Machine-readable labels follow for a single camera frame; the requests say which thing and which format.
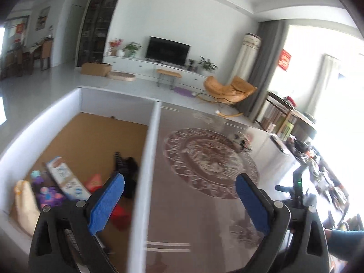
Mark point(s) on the brown dining chair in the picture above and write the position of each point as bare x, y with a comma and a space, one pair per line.
47, 54

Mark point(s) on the red paper sign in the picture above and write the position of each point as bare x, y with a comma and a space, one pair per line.
21, 30

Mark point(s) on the small potted plant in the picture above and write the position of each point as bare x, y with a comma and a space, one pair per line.
191, 64

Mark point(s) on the white television cabinet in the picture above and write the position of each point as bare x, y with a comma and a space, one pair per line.
136, 65

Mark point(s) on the wooden bench with metal legs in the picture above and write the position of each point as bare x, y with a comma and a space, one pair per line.
168, 72

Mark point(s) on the red wall hanging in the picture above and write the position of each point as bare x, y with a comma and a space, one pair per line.
285, 59

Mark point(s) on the purple lobster toy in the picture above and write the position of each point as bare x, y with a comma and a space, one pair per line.
49, 197

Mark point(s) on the white round vase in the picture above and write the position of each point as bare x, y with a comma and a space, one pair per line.
120, 53

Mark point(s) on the brown patterned wooden desktop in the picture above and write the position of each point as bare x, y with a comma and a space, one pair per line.
199, 219

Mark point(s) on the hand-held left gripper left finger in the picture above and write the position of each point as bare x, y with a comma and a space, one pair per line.
106, 204

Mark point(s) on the framed wall painting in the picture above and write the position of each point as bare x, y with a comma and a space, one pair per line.
42, 18

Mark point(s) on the red cloth item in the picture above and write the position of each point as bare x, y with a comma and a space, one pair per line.
291, 101

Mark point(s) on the large leafy potted plant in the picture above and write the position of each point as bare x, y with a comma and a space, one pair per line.
207, 64

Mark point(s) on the dark wooden chair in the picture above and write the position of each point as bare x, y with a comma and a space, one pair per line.
273, 113

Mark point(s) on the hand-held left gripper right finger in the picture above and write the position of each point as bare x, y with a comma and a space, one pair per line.
253, 204

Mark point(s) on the green plastic stool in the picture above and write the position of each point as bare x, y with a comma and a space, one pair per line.
287, 129

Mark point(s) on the dark glass display cabinet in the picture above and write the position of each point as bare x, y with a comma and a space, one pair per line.
98, 25

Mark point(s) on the red snack packet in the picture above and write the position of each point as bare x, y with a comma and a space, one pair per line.
121, 217

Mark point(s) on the black television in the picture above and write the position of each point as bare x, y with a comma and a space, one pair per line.
167, 51

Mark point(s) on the white cardboard box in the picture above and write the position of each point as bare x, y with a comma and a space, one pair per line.
91, 136

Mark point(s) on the white medicine box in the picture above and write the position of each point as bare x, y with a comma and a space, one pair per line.
64, 176

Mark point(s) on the brown cardboard box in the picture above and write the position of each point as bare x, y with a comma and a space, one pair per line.
95, 69

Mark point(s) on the white sheer curtain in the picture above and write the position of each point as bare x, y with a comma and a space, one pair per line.
322, 85

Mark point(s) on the cream plush toy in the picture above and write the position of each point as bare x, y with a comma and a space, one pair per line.
25, 207

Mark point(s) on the purple floor mat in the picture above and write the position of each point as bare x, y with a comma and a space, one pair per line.
183, 91

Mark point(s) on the round beige floor cushion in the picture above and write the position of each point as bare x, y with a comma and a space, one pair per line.
122, 76

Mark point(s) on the grey curtain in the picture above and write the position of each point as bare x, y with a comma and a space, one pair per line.
267, 62

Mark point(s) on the wooden dining table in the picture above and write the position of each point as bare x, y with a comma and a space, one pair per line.
32, 54

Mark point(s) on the orange rocking chair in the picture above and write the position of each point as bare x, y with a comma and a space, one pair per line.
221, 89

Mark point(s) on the covered standing air conditioner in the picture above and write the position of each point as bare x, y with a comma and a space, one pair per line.
247, 54

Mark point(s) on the dark flat packet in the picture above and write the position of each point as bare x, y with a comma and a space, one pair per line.
281, 146

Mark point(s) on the red flowers in vase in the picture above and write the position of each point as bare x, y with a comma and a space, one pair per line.
115, 45

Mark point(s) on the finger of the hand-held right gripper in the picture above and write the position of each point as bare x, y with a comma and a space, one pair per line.
284, 189

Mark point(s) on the black pouch with bead trim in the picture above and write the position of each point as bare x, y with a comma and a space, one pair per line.
119, 162

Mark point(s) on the white door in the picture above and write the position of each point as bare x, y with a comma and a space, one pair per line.
72, 34

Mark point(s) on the black velvet pouch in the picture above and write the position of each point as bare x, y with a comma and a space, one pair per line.
131, 176

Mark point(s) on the purple carrot toy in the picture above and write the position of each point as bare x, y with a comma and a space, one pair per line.
37, 184

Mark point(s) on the person's right forearm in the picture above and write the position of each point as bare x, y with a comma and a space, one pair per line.
347, 241

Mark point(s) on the pile of assorted bags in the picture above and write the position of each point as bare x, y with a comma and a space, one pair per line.
321, 176

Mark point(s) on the green plant in glass vase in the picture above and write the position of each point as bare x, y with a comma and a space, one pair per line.
132, 49

